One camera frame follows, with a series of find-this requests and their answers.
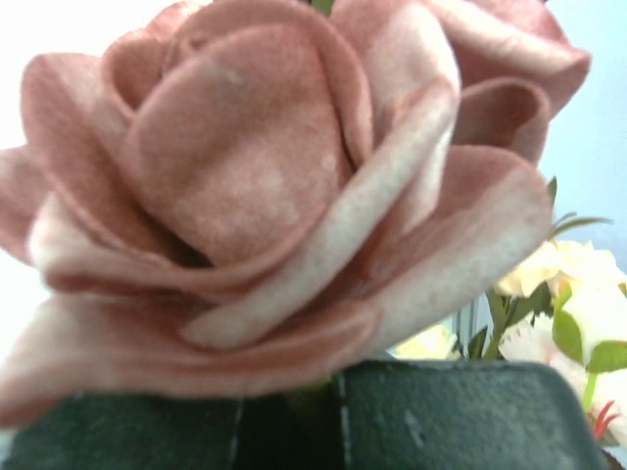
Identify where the mauve rose stem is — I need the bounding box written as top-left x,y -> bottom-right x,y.
1,1 -> 591,428

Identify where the pale pink rose stem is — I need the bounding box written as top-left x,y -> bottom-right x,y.
394,175 -> 627,447

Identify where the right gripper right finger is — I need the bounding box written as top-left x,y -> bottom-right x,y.
337,360 -> 606,470

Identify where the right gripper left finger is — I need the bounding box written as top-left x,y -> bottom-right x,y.
1,395 -> 343,469

